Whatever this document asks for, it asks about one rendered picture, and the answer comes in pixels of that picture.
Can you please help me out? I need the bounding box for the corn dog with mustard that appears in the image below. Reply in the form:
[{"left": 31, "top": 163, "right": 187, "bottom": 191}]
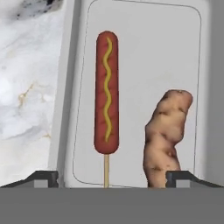
[{"left": 93, "top": 30, "right": 121, "bottom": 189}]

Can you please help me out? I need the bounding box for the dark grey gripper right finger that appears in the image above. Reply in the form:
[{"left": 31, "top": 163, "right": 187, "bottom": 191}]
[{"left": 164, "top": 170, "right": 224, "bottom": 189}]

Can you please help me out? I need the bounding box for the white tupperware container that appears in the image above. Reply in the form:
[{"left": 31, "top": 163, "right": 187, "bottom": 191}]
[{"left": 47, "top": 0, "right": 224, "bottom": 189}]

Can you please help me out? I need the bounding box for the brown potato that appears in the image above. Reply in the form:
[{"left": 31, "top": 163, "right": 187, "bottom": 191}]
[{"left": 143, "top": 89, "right": 194, "bottom": 189}]

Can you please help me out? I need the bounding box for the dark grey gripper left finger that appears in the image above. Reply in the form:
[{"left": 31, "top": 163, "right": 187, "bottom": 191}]
[{"left": 0, "top": 170, "right": 60, "bottom": 189}]

